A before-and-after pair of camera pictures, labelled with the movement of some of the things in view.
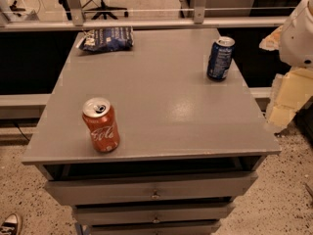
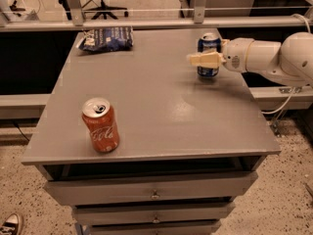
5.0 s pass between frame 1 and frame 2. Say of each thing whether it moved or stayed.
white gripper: moved
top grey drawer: stayed
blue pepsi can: moved
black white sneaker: stayed
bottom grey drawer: stayed
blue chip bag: stayed
